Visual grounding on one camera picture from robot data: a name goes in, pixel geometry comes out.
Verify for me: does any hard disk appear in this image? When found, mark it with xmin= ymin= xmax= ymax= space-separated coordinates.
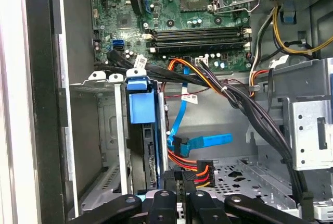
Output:
xmin=125 ymin=68 xmax=169 ymax=199

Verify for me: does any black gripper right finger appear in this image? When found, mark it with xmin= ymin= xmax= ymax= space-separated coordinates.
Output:
xmin=182 ymin=171 xmax=314 ymax=224

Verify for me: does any metal optical drive cage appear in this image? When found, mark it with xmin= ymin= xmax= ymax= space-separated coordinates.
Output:
xmin=279 ymin=58 xmax=333 ymax=173

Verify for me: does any green motherboard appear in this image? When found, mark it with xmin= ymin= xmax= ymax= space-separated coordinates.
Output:
xmin=89 ymin=0 xmax=253 ymax=73

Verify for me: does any red orange wire bundle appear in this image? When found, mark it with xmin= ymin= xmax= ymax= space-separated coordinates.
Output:
xmin=248 ymin=68 xmax=272 ymax=98

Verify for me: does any orange red disk power wire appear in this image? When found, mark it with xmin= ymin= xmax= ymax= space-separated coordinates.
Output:
xmin=166 ymin=147 xmax=215 ymax=189

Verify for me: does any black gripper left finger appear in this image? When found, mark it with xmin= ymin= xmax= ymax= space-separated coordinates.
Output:
xmin=69 ymin=170 xmax=181 ymax=224

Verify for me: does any blue SATA port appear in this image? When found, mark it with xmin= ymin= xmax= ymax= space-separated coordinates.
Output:
xmin=111 ymin=39 xmax=125 ymax=52

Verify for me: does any yellow black power cable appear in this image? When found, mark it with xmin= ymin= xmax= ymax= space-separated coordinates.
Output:
xmin=271 ymin=4 xmax=333 ymax=59

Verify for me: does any blue plastic cable clip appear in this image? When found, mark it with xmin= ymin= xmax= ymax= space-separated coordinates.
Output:
xmin=281 ymin=2 xmax=298 ymax=24

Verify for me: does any black RAM slot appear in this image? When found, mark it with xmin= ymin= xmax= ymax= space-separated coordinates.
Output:
xmin=142 ymin=33 xmax=252 ymax=40
xmin=142 ymin=27 xmax=252 ymax=34
xmin=148 ymin=46 xmax=252 ymax=54
xmin=145 ymin=40 xmax=252 ymax=48

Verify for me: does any blue flat disk data wire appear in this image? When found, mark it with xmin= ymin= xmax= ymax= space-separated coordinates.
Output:
xmin=165 ymin=65 xmax=233 ymax=158

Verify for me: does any metal disk bay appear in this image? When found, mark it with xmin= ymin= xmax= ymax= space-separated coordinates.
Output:
xmin=68 ymin=69 xmax=170 ymax=209

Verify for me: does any black open PC case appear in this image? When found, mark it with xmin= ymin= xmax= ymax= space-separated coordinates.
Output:
xmin=23 ymin=0 xmax=333 ymax=224

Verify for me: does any black cable bundle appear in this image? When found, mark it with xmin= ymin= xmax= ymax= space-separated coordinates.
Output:
xmin=93 ymin=48 xmax=306 ymax=204

